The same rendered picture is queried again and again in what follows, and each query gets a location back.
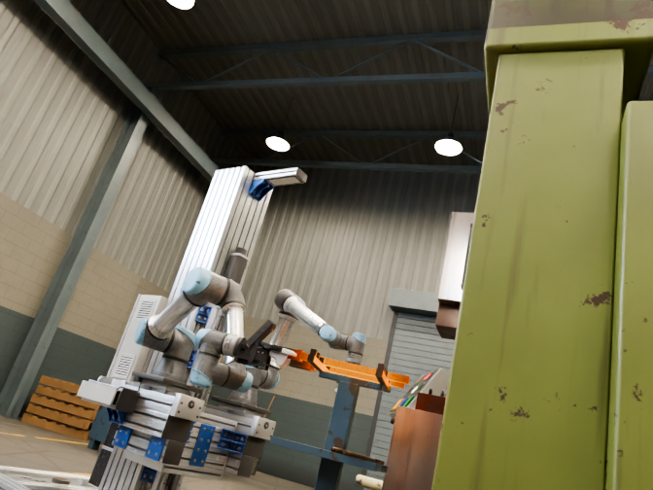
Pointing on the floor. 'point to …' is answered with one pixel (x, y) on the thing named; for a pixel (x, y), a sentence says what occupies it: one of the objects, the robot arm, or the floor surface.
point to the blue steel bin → (99, 429)
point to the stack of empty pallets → (61, 409)
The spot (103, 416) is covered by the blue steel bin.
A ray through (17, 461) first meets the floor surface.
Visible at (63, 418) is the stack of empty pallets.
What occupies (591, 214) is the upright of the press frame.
